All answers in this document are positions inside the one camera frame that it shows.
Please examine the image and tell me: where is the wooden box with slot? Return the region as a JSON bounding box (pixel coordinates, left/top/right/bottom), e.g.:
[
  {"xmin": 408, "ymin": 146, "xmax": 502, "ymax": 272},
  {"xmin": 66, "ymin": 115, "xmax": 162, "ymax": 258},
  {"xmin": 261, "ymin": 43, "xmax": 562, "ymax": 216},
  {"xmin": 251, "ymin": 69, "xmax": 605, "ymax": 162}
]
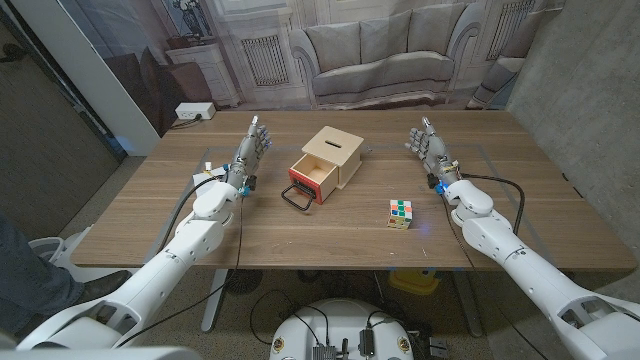
[{"xmin": 301, "ymin": 125, "xmax": 365, "ymax": 190}]

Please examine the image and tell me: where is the black metal drawer handle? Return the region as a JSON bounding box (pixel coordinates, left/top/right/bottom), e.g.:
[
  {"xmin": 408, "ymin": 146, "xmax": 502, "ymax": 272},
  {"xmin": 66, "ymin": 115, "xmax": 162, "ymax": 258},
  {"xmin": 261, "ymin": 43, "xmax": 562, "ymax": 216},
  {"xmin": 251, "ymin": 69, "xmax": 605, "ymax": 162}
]
[{"xmin": 280, "ymin": 183, "xmax": 316, "ymax": 212}]

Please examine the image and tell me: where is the white power strip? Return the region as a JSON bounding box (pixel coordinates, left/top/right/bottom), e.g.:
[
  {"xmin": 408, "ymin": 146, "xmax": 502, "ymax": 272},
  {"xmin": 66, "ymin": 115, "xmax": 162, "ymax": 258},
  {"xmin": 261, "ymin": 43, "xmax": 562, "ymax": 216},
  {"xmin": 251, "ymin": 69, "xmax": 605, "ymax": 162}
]
[{"xmin": 174, "ymin": 102, "xmax": 217, "ymax": 121}]

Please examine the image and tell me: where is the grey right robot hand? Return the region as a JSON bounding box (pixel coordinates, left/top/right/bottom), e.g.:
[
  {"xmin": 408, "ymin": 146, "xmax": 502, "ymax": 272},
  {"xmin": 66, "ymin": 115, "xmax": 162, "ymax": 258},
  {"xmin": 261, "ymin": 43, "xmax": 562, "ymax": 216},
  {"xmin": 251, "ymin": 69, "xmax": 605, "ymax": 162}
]
[{"xmin": 404, "ymin": 116, "xmax": 461, "ymax": 194}]

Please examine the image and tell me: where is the black power strip cable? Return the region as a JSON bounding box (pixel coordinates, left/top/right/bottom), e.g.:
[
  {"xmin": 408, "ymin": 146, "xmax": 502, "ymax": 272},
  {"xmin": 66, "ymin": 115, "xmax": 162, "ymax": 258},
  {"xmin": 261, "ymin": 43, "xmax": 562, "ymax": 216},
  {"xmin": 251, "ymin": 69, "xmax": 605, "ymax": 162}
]
[{"xmin": 169, "ymin": 113, "xmax": 204, "ymax": 131}]

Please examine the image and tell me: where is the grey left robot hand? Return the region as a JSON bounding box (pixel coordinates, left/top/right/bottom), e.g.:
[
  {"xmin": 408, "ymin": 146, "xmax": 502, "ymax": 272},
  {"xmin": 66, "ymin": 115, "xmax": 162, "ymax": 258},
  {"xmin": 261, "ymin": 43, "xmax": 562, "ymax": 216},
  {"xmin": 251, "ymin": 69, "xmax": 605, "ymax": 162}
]
[{"xmin": 223, "ymin": 115, "xmax": 273, "ymax": 197}]

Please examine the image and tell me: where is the person's leg in jeans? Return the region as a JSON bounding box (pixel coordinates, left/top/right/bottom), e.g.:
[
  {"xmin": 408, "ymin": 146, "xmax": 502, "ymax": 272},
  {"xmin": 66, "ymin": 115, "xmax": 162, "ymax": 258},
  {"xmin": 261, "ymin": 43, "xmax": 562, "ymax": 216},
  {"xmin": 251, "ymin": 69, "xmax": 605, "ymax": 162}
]
[{"xmin": 0, "ymin": 209, "xmax": 86, "ymax": 335}]

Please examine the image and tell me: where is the printed living room backdrop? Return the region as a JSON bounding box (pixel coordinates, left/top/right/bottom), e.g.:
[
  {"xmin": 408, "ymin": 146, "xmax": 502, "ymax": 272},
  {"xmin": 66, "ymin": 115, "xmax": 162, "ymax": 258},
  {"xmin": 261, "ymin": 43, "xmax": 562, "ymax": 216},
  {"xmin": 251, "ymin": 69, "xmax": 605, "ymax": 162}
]
[{"xmin": 57, "ymin": 0, "xmax": 566, "ymax": 139}]

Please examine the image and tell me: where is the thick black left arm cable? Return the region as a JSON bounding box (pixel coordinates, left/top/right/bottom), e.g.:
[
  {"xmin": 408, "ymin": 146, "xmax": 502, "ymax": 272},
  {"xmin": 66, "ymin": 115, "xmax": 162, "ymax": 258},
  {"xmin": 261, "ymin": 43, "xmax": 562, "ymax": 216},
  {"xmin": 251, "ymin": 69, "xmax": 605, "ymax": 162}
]
[{"xmin": 155, "ymin": 174, "xmax": 231, "ymax": 256}]

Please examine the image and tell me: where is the white chair base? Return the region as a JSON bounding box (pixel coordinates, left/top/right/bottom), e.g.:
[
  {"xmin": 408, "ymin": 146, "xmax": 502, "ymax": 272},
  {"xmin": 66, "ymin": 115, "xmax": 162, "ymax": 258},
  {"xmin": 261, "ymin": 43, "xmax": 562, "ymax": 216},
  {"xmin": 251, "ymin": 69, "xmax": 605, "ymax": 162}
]
[{"xmin": 27, "ymin": 224, "xmax": 132, "ymax": 284}]

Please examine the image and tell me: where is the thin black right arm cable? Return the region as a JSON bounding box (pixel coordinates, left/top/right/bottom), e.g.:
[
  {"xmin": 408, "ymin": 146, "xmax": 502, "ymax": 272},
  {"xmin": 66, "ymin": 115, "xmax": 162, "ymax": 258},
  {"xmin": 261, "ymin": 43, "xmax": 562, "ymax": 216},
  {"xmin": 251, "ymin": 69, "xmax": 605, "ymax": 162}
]
[{"xmin": 438, "ymin": 192, "xmax": 551, "ymax": 360}]

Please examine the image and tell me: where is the yellow object under table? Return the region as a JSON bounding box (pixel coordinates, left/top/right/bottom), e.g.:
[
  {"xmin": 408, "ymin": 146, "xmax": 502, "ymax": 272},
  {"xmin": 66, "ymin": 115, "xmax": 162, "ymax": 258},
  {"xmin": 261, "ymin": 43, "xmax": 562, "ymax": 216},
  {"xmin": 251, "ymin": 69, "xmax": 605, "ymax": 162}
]
[{"xmin": 388, "ymin": 268, "xmax": 441, "ymax": 296}]

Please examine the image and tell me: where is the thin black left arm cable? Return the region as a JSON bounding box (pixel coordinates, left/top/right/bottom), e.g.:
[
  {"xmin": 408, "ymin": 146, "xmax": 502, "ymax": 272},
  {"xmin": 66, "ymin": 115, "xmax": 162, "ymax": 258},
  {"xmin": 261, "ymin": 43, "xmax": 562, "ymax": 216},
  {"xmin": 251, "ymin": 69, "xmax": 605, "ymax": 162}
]
[{"xmin": 116, "ymin": 192, "xmax": 246, "ymax": 349}]

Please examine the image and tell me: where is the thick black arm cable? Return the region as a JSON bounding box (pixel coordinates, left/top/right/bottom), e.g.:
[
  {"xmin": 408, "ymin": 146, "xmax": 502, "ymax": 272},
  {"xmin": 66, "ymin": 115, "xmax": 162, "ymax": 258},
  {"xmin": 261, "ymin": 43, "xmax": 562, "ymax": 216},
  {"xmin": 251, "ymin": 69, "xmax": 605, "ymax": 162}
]
[
  {"xmin": 155, "ymin": 174, "xmax": 231, "ymax": 256},
  {"xmin": 459, "ymin": 172, "xmax": 527, "ymax": 236}
]

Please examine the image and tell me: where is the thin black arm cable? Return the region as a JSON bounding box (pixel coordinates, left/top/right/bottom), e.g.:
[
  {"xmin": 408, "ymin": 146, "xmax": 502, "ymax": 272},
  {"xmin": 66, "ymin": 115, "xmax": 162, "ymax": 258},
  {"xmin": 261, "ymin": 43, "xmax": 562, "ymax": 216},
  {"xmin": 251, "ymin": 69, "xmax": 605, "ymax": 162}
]
[
  {"xmin": 438, "ymin": 192, "xmax": 551, "ymax": 360},
  {"xmin": 116, "ymin": 192, "xmax": 246, "ymax": 349}
]

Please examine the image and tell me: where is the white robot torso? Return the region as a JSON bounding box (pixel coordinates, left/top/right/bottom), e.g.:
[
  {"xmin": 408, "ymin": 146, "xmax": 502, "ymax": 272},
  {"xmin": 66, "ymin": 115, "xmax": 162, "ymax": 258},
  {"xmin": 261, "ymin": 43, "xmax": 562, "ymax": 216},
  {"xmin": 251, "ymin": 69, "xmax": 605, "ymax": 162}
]
[{"xmin": 268, "ymin": 298, "xmax": 415, "ymax": 360}]

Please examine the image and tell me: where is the white paper towel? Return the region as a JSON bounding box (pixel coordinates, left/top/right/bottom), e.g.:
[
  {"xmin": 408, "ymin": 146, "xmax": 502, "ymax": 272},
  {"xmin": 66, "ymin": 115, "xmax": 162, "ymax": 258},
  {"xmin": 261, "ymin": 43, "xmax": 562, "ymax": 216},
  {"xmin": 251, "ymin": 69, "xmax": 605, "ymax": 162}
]
[{"xmin": 193, "ymin": 167, "xmax": 229, "ymax": 187}]

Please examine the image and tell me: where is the white table leg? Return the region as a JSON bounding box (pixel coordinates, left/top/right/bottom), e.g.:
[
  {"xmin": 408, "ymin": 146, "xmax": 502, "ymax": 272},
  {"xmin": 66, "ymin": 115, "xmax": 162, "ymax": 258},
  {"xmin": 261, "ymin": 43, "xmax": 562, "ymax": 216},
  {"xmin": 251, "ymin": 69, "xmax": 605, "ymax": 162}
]
[
  {"xmin": 200, "ymin": 268, "xmax": 230, "ymax": 334},
  {"xmin": 452, "ymin": 269, "xmax": 485, "ymax": 339}
]

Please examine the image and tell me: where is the wooden drawer with red front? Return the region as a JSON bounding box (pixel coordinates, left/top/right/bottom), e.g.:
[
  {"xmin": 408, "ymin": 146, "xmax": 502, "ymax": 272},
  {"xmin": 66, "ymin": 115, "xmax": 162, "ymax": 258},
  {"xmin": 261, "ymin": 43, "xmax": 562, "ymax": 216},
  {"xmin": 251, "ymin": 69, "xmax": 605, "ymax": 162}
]
[{"xmin": 288, "ymin": 153, "xmax": 339, "ymax": 205}]

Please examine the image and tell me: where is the black ribbed round object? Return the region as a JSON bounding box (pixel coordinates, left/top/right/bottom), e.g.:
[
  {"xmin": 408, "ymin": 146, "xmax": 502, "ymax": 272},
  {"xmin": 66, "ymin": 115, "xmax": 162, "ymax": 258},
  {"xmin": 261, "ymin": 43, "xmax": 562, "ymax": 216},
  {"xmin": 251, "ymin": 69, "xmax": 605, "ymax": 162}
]
[{"xmin": 224, "ymin": 269, "xmax": 264, "ymax": 297}]

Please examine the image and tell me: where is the rubik's cube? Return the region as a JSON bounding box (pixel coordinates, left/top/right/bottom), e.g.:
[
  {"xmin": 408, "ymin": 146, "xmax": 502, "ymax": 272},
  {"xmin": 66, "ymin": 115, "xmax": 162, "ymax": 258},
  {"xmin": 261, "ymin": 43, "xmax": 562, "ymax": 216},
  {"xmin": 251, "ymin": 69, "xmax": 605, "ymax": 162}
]
[{"xmin": 386, "ymin": 199, "xmax": 414, "ymax": 231}]

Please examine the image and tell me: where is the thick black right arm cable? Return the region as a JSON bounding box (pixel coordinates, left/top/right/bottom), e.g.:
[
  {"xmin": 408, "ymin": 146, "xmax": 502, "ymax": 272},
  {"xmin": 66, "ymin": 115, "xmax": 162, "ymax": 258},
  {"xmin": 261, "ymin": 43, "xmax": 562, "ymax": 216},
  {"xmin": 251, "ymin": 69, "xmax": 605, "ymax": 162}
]
[{"xmin": 459, "ymin": 172, "xmax": 527, "ymax": 236}]

